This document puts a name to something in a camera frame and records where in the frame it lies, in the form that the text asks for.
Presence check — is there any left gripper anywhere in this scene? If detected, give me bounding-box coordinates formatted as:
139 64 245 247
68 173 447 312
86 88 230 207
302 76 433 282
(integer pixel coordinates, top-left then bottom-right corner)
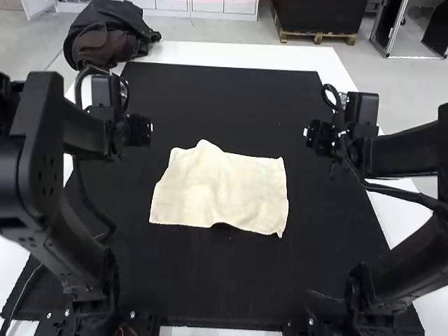
123 113 155 148

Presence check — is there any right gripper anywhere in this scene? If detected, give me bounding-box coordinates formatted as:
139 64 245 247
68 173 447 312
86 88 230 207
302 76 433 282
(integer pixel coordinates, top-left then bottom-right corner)
302 118 338 156

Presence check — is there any pale towel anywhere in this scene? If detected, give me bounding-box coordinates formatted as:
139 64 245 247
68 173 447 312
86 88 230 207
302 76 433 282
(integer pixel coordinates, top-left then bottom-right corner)
148 139 290 239

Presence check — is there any wooden pallet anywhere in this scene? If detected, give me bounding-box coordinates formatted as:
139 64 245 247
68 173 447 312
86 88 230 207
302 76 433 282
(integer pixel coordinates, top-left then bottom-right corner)
272 6 360 46

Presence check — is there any black bag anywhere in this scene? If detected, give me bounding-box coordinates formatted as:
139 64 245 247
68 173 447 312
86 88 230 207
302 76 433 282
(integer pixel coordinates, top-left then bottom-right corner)
62 0 163 73

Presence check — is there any black crate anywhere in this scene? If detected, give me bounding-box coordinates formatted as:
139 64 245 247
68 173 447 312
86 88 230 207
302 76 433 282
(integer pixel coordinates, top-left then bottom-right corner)
270 0 367 34

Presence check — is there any white cupboard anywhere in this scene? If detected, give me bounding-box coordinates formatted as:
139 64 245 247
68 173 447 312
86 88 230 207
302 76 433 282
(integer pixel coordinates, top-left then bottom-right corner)
146 0 260 19

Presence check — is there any black board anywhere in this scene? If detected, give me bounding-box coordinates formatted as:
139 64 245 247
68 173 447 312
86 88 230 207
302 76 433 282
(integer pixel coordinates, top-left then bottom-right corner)
419 3 448 57

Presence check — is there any black mat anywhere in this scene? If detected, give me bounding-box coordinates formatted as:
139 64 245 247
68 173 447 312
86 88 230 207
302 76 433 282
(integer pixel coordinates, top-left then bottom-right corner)
0 61 426 333

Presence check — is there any black cable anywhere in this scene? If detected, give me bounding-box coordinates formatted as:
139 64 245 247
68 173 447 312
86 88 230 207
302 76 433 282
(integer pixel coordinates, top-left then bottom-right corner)
73 64 113 110
328 134 442 211
321 83 343 117

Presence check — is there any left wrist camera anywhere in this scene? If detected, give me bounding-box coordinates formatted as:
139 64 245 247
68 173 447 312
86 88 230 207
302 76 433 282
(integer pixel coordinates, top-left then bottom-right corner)
85 73 130 116

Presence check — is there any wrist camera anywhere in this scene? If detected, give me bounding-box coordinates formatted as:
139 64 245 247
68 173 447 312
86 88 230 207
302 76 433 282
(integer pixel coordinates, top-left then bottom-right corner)
338 91 381 139
85 73 130 116

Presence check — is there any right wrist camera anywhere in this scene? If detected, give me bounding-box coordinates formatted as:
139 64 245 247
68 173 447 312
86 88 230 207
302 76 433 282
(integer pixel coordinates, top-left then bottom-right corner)
338 91 381 139

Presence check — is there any metal frame rack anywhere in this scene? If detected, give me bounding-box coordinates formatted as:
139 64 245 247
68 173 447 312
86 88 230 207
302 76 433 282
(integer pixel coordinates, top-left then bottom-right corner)
367 0 448 60

